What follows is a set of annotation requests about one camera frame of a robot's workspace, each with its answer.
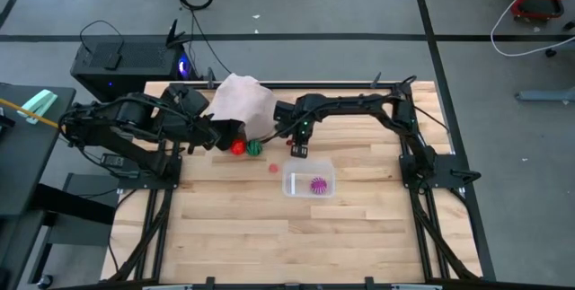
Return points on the black wifi antenna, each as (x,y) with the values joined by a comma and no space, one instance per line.
(174,36)

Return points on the small pink toy peach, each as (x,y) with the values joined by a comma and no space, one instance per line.
(273,168)

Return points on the magenta white striped toy ball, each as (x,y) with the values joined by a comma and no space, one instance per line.
(319,185)

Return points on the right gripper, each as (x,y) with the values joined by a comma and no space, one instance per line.
(300,135)

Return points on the black computer tower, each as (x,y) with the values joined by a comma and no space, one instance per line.
(130,70)

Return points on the beige paper bag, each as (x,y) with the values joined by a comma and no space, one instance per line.
(242,101)

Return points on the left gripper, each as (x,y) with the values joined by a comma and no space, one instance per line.
(200,130)

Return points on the black power brick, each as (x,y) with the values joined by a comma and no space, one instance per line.
(112,160)

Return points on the black desk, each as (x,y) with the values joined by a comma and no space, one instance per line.
(27,164)

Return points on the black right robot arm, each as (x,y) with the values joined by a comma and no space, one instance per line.
(350,101)

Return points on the mint green stapler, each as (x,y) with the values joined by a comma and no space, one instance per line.
(38,105)

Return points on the clear plastic tupperware container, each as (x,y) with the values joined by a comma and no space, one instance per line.
(303,191)

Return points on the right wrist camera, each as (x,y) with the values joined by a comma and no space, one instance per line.
(285,111)

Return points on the black aluminium rig frame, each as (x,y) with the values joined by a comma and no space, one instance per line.
(427,236)

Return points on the red toy tomato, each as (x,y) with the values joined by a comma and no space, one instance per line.
(238,147)

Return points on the green striped toy watermelon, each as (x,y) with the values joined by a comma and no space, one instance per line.
(254,147)

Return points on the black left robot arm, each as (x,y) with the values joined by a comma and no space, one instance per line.
(126,119)

